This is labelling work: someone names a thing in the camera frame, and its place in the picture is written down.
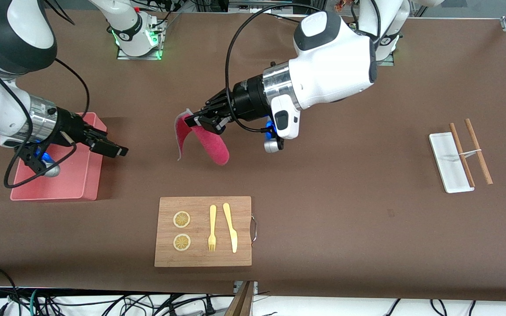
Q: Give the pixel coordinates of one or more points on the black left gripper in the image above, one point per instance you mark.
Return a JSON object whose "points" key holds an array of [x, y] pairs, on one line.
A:
{"points": [[247, 98]]}

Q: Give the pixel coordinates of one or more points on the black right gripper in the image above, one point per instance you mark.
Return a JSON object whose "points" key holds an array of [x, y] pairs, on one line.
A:
{"points": [[69, 127]]}

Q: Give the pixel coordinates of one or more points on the pink cloth with grey edge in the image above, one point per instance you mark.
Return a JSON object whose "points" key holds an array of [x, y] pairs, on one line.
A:
{"points": [[213, 147]]}

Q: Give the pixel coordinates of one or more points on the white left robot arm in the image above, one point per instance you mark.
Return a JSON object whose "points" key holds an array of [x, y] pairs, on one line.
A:
{"points": [[332, 66]]}

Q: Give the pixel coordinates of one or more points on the pink plastic bin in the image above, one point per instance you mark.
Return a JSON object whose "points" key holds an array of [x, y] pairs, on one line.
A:
{"points": [[77, 180]]}

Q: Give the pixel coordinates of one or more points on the yellow plastic fork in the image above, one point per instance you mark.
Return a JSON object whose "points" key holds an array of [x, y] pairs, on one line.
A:
{"points": [[212, 219]]}

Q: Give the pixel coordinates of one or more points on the lemon slice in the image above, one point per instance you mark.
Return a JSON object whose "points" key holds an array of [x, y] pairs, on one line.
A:
{"points": [[182, 242], [182, 219]]}

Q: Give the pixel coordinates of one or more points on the yellow plastic knife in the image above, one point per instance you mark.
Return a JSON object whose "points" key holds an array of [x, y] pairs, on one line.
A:
{"points": [[231, 228]]}

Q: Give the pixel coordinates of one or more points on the grey power strip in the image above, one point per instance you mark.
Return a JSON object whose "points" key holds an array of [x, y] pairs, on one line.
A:
{"points": [[270, 5]]}

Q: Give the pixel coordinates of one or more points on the brown table cover sheet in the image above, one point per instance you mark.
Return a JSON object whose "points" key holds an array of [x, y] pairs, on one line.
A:
{"points": [[323, 197]]}

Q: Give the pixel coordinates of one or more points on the wooden cutting board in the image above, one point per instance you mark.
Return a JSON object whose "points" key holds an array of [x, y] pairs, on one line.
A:
{"points": [[200, 259]]}

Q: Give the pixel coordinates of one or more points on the white rectangular tray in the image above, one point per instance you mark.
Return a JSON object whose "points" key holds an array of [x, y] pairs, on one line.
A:
{"points": [[446, 166]]}

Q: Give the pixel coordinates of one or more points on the white rubber band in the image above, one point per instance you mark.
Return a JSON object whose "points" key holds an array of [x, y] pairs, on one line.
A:
{"points": [[470, 153]]}

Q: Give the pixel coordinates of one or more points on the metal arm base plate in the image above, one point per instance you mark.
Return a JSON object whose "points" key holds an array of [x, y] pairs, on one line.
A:
{"points": [[389, 62], [152, 55]]}

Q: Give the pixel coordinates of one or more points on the small metal bracket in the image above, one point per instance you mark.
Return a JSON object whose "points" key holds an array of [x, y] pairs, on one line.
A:
{"points": [[255, 287]]}

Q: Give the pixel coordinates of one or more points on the wooden post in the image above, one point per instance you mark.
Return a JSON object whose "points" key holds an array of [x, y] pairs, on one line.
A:
{"points": [[240, 303]]}

